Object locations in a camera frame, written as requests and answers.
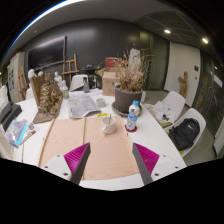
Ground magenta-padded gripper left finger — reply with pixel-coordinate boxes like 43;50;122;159
42;142;92;185

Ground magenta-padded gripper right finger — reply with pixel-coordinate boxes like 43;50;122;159
131;142;183;186

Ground white blue-capped drink bottle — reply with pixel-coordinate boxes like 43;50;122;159
125;99;141;132

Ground flat round red coaster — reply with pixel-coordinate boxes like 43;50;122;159
124;124;138;134

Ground black backpack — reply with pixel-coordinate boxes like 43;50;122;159
168;117;201;152

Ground white mug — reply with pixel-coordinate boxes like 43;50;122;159
101;115;118;136

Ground paper sheets stack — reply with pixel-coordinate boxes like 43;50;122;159
148;100;176;128

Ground wooden paintbrushes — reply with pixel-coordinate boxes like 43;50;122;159
18;125;41;146

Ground thin wooden pencil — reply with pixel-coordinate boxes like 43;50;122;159
20;143;26;164

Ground newspaper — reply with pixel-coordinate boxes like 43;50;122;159
66;91;102;120

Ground grey plant saucer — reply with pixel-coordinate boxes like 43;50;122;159
110;100;144;118

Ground dried plant in grey pot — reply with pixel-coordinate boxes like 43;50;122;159
114;49;151;114

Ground white chair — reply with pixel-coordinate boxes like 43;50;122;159
24;87;34;101
69;73;89;93
161;90;187;123
166;107;208;158

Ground golden brown relief sculpture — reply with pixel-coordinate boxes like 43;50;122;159
29;73;64;125

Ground white spray bottle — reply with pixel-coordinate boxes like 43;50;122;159
61;79;70;100

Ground grey glass flask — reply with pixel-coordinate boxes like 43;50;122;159
82;77;91;94

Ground black box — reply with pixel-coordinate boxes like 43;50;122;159
0;101;24;133

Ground cardboard box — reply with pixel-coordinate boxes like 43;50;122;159
101;70;121;97

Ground wooden figure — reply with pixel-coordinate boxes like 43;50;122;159
177;70;189;99

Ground white plaster bust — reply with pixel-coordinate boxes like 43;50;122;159
53;71;64;84
27;68;38;81

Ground wooden easel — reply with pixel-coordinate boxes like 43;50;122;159
17;64;29;101
61;53;80;81

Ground red box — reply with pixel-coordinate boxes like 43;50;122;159
104;57;123;71

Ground white notice board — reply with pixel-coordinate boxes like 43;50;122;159
7;51;27;103

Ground white plaster statue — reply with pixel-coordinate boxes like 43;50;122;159
129;48;143;68

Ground round ceiling spotlights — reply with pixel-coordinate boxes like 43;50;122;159
163;28;210;45

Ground long ceiling light panel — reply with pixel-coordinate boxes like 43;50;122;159
6;0;88;54

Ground black wall screen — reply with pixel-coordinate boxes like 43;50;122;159
27;35;67;72

